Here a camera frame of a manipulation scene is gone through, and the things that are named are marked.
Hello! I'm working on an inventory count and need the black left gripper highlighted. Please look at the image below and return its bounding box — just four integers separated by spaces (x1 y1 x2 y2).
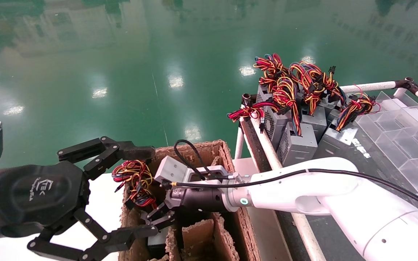
0 136 159 261

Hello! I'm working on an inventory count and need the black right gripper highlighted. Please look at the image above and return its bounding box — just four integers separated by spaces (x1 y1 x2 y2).
146 186 232 232

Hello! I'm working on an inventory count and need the grey power supply with wires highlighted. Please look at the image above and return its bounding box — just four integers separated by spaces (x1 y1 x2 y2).
272 77 319 168
112 159 170 251
313 92 381 161
253 53 294 104
290 61 345 143
226 92 288 150

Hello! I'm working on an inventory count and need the divided brown cardboard box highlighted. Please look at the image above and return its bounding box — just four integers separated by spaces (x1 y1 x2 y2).
118 140 263 261

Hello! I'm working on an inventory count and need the clear acrylic divider tray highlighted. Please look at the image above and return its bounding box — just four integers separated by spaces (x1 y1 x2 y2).
354 90 418 211

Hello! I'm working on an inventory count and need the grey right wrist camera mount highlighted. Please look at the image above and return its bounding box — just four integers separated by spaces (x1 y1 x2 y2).
154 155 239 185

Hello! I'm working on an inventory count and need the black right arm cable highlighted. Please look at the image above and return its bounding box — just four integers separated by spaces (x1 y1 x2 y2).
171 139 418 216

